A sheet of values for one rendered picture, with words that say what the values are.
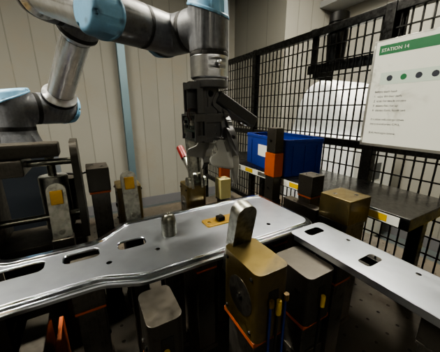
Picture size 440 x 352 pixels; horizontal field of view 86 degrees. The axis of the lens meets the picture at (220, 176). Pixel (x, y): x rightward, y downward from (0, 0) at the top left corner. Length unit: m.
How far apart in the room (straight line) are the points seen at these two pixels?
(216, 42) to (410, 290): 0.50
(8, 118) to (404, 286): 1.14
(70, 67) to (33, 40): 2.27
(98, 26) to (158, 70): 2.84
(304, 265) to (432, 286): 0.18
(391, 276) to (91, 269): 0.49
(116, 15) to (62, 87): 0.61
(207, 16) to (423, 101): 0.61
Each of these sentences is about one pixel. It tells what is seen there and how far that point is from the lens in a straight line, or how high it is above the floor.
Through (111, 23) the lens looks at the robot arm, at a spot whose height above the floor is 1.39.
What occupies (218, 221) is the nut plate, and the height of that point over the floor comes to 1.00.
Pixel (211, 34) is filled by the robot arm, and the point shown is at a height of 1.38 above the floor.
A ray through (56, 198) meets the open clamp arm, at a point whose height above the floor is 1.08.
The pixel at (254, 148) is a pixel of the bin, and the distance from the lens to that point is 1.03.
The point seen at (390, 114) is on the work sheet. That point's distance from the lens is 0.89.
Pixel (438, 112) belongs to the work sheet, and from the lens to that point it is 0.85.
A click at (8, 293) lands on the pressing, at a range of 0.49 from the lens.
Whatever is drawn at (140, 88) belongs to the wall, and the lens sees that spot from 3.22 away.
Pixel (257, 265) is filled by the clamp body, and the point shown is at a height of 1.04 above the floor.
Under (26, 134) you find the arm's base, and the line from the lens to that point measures 1.09.
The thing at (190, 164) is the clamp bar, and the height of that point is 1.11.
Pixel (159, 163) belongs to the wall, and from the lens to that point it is 3.32.
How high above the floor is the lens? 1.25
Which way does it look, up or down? 15 degrees down
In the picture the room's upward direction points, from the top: straight up
